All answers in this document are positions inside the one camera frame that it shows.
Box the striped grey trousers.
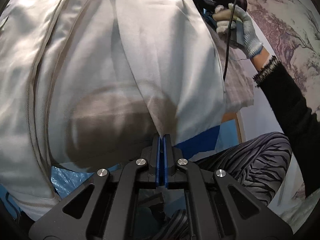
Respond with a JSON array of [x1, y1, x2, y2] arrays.
[[195, 132, 292, 205]]

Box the plaid bed cover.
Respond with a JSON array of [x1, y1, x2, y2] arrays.
[[207, 24, 255, 113]]

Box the right gloved hand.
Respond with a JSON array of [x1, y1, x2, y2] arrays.
[[213, 3, 263, 59]]

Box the right forearm black sleeve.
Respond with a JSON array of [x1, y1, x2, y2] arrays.
[[250, 48, 319, 197]]

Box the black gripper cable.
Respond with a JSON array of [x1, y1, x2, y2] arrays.
[[222, 0, 241, 81]]

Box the landscape painting wall mural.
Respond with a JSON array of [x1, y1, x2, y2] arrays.
[[248, 0, 319, 232]]

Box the white and blue work jacket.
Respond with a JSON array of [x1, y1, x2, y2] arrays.
[[1, 0, 226, 220]]

